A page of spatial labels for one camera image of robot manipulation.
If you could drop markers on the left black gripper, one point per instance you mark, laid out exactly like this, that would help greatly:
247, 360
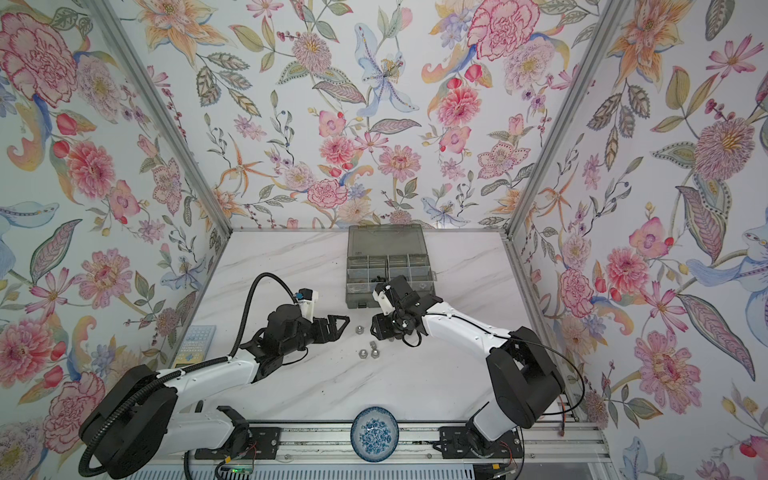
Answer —
323, 336

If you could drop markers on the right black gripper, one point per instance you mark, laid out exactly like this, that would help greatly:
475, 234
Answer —
381, 331

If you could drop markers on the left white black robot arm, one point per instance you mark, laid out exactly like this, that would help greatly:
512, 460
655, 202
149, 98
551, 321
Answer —
149, 413

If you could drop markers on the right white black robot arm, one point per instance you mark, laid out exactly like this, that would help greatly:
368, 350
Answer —
524, 378

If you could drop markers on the grey compartment organizer box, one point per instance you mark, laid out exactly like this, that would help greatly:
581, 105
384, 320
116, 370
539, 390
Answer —
378, 253

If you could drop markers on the blue patterned ceramic plate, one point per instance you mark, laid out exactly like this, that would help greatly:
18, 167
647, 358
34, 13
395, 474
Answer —
374, 434

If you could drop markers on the yellow grey calculator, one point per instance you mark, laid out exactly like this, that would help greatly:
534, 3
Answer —
195, 345

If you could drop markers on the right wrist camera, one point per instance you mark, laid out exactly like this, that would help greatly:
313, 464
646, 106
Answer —
381, 296

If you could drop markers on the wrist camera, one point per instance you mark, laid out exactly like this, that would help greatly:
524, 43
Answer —
305, 295
381, 296

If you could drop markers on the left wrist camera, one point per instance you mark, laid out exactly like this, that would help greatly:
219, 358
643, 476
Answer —
305, 295

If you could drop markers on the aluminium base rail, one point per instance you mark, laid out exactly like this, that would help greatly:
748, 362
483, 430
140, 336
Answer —
302, 443

